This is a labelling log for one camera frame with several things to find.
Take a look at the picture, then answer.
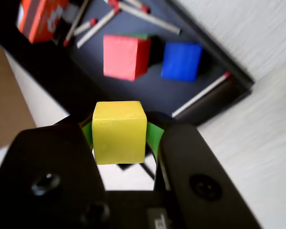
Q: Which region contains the black open box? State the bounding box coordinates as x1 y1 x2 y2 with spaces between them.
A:
174 0 256 96

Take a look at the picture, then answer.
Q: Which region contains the green wooden cube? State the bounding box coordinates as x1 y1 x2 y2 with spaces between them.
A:
133 32 158 40

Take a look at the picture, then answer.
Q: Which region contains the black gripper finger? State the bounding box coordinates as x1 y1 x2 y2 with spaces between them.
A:
144 111 265 229
0 115 110 229

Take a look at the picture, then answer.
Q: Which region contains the red wooden cube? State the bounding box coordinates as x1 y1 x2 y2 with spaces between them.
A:
103 34 152 82

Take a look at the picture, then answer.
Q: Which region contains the large brown cardboard box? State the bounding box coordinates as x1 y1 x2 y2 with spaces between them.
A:
0 37 37 153

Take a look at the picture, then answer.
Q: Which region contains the yellow wooden cube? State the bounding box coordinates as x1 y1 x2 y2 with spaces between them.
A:
92 100 148 165

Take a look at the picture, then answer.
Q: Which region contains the blue wooden cube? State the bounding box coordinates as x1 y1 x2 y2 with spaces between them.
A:
161 42 204 82

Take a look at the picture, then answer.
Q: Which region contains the black cardboard box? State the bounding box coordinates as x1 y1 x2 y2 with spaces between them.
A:
0 0 251 126

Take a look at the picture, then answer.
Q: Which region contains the orange-red matchbox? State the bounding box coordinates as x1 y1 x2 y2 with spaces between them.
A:
16 0 70 44

